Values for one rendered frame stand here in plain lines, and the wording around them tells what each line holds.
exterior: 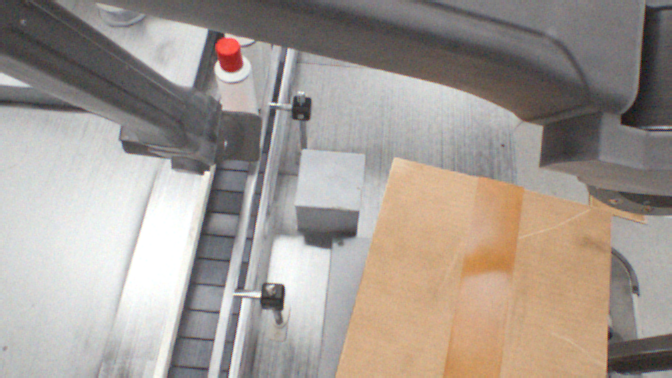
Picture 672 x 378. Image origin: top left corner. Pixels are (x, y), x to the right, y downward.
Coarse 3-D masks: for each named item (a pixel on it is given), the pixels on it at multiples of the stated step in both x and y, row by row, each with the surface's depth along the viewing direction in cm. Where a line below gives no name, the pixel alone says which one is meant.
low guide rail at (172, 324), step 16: (208, 176) 83; (208, 192) 83; (192, 224) 79; (192, 240) 78; (192, 256) 78; (176, 288) 74; (176, 304) 73; (176, 320) 73; (160, 352) 70; (160, 368) 69
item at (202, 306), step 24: (264, 144) 90; (216, 168) 88; (240, 168) 88; (264, 168) 88; (216, 192) 86; (240, 192) 86; (216, 216) 84; (216, 240) 82; (216, 264) 80; (192, 288) 78; (216, 288) 78; (192, 312) 76; (216, 312) 77; (192, 336) 75; (192, 360) 73
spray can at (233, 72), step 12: (216, 48) 73; (228, 48) 73; (240, 48) 73; (228, 60) 73; (240, 60) 75; (216, 72) 77; (228, 72) 76; (240, 72) 76; (228, 84) 76; (240, 84) 77; (252, 84) 80; (228, 96) 79; (240, 96) 79; (252, 96) 81; (228, 108) 82; (240, 108) 81; (252, 108) 83
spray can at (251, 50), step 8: (240, 40) 79; (248, 40) 79; (248, 48) 80; (256, 48) 81; (248, 56) 81; (256, 56) 82; (256, 64) 84; (256, 72) 85; (264, 72) 88; (256, 80) 87; (264, 80) 89; (256, 88) 88; (256, 96) 90
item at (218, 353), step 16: (272, 64) 88; (272, 80) 86; (272, 96) 86; (256, 176) 78; (240, 224) 74; (240, 240) 73; (240, 256) 72; (224, 304) 69; (224, 320) 68; (224, 336) 67; (224, 352) 67
